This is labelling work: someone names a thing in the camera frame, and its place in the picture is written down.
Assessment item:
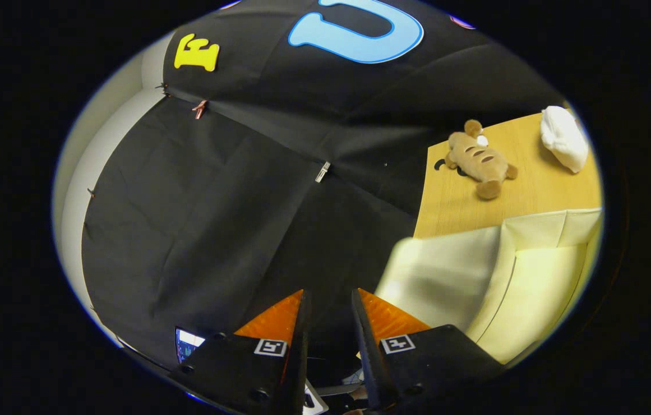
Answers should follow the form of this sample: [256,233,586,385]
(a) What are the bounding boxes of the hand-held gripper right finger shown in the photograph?
[351,288,505,411]

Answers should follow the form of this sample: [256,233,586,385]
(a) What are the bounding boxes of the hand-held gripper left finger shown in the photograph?
[169,289,310,415]

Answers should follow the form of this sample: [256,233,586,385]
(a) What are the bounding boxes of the grey fabric storage box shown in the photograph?
[374,207,603,365]

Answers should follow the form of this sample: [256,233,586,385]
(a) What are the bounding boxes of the lit monitor screen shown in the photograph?
[175,327,206,364]

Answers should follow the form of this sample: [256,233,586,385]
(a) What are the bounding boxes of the brown striped plush toy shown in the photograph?
[434,119,519,201]

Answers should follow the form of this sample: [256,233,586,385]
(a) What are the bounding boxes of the white plush toy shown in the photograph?
[540,105,589,173]

